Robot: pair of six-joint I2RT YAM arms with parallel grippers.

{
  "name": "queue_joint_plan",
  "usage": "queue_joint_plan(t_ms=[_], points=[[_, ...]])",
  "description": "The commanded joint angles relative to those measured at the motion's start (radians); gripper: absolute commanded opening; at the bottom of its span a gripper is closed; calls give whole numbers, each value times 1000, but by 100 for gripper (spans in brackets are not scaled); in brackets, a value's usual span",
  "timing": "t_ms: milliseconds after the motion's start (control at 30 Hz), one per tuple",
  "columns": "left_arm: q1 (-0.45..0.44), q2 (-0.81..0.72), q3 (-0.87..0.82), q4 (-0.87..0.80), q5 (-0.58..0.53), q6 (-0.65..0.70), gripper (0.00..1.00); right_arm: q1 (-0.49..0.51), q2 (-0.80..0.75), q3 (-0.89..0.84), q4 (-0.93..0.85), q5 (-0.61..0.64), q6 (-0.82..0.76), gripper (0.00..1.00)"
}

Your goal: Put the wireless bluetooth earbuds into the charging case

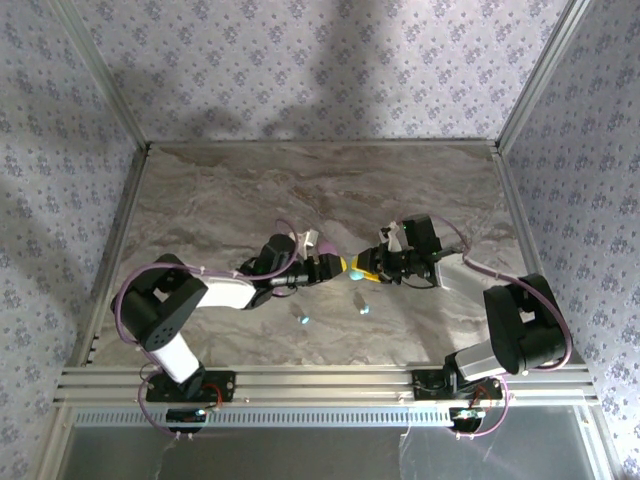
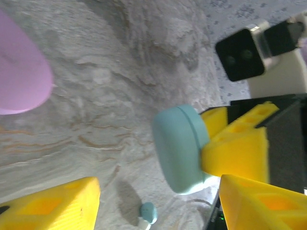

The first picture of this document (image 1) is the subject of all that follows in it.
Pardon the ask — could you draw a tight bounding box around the small black controller board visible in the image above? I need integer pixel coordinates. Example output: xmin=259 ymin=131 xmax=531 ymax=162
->
xmin=448 ymin=406 xmax=486 ymax=431
xmin=166 ymin=407 xmax=209 ymax=432

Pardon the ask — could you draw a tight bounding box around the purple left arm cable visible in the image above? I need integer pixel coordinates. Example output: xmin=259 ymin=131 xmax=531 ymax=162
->
xmin=112 ymin=218 xmax=311 ymax=442

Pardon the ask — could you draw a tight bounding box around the aluminium frame post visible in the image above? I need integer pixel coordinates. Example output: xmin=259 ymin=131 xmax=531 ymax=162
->
xmin=497 ymin=0 xmax=595 ymax=152

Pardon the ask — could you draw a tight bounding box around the grey metal sheet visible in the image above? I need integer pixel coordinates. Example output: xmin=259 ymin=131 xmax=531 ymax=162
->
xmin=62 ymin=424 xmax=606 ymax=480

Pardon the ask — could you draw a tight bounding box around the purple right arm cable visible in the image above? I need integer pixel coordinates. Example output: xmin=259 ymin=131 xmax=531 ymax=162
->
xmin=429 ymin=214 xmax=574 ymax=442

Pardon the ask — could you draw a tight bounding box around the grey slotted cable duct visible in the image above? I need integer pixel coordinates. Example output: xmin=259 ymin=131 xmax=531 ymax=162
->
xmin=74 ymin=405 xmax=594 ymax=427

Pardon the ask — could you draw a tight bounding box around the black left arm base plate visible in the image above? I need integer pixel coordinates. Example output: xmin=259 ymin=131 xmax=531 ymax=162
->
xmin=144 ymin=370 xmax=236 ymax=402

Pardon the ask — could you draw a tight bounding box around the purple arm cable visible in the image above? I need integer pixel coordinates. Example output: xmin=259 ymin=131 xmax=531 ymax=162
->
xmin=429 ymin=214 xmax=574 ymax=442
xmin=112 ymin=218 xmax=311 ymax=442

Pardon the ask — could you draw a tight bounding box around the long aluminium table edge rail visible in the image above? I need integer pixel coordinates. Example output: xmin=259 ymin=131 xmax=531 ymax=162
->
xmin=492 ymin=144 xmax=587 ymax=364
xmin=67 ymin=144 xmax=153 ymax=369

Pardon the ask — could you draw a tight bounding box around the wide aluminium mounting rail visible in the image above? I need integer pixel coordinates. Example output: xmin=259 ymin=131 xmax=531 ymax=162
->
xmin=52 ymin=363 xmax=600 ymax=407

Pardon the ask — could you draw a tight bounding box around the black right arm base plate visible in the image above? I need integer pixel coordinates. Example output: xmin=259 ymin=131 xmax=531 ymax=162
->
xmin=412 ymin=368 xmax=504 ymax=401

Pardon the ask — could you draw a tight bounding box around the short aluminium table edge rail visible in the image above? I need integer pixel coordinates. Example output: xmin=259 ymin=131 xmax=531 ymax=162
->
xmin=147 ymin=138 xmax=501 ymax=150

